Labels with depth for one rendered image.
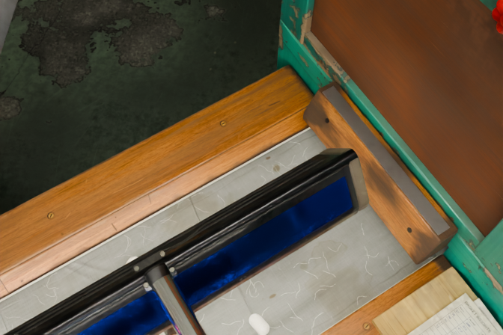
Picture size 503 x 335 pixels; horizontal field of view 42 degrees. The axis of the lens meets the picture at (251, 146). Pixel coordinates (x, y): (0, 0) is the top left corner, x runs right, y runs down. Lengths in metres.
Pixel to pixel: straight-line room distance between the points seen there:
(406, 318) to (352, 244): 0.14
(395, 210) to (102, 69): 1.36
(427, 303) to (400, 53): 0.37
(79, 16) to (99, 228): 1.33
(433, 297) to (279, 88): 0.43
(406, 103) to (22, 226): 0.61
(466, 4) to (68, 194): 0.66
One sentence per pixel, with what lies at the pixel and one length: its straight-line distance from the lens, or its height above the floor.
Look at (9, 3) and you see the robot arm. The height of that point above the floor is 1.06.
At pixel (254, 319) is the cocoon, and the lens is 0.98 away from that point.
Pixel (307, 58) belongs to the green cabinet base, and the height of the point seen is 0.83.
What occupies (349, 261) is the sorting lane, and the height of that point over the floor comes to 0.74.
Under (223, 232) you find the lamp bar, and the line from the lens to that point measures 0.65.
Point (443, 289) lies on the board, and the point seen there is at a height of 0.78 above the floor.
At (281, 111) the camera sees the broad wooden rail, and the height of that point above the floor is 0.76.
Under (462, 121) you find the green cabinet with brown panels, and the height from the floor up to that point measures 1.02.
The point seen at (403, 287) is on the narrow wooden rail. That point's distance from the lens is 1.02.
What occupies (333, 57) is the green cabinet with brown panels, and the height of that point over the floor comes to 0.87.
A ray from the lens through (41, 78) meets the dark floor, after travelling 2.18.
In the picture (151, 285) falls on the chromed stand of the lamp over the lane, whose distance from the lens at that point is 0.63.
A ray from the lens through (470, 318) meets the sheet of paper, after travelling 1.02.
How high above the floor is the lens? 1.72
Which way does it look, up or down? 62 degrees down
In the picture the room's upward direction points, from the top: 1 degrees clockwise
